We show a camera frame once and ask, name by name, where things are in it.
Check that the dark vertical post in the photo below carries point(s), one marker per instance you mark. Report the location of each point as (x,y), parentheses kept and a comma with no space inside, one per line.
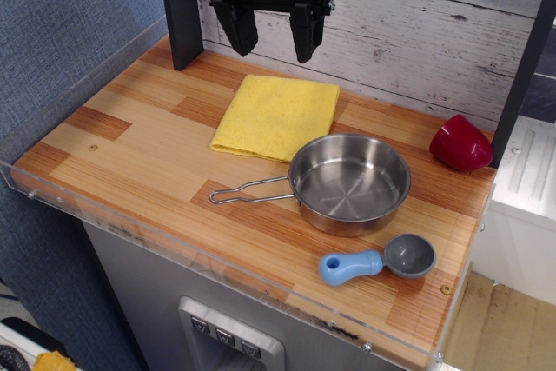
(185,32)
(528,63)

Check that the dark vertical post left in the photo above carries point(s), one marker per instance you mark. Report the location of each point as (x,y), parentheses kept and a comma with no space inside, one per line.
(185,32)

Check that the red plastic cup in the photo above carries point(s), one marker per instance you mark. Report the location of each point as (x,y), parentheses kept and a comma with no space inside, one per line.
(461,145)

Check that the blue and grey spoon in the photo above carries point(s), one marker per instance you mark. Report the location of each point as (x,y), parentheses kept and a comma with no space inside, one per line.
(408,256)

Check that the yellow cloth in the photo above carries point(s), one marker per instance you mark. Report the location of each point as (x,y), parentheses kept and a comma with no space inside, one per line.
(273,117)

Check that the white toy sink unit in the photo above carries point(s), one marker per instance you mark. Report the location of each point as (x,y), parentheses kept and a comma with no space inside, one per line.
(515,245)

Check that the steel pan with wire handle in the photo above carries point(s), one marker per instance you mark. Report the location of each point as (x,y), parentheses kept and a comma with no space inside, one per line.
(345,184)

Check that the grey toy fridge cabinet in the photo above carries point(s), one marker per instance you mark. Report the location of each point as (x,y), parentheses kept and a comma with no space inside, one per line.
(149,287)

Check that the yellow object bottom left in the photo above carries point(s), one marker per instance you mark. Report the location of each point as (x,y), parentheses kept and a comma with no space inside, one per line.
(53,361)

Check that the dark vertical post right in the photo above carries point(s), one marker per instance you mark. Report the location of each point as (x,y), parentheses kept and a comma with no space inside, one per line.
(528,63)

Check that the clear acrylic guard rail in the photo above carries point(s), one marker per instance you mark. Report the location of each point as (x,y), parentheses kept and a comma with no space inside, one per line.
(97,127)

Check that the silver dispenser button panel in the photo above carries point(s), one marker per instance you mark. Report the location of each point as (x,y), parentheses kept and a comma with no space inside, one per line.
(220,342)

